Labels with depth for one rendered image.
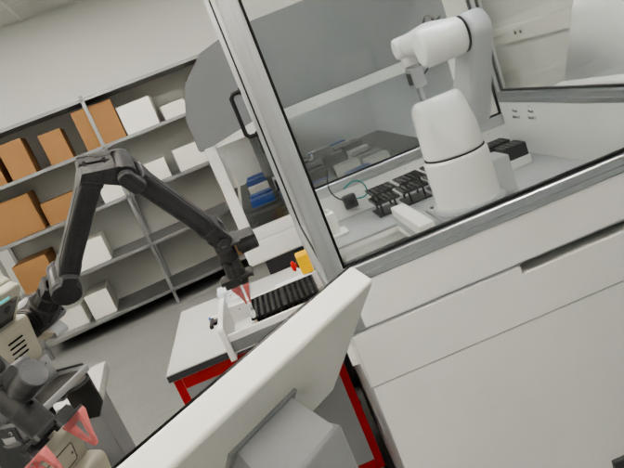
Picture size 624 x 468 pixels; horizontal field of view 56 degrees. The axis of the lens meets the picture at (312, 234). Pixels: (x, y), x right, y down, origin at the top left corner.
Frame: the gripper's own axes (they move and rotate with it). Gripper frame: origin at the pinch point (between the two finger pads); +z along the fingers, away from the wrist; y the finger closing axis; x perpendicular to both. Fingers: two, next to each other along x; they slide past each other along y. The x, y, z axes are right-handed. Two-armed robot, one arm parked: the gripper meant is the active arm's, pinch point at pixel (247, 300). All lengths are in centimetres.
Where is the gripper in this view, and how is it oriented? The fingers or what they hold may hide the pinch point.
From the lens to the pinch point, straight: 182.8
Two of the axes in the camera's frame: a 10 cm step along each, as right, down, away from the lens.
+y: -9.3, 3.7, -0.3
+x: 1.4, 2.7, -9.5
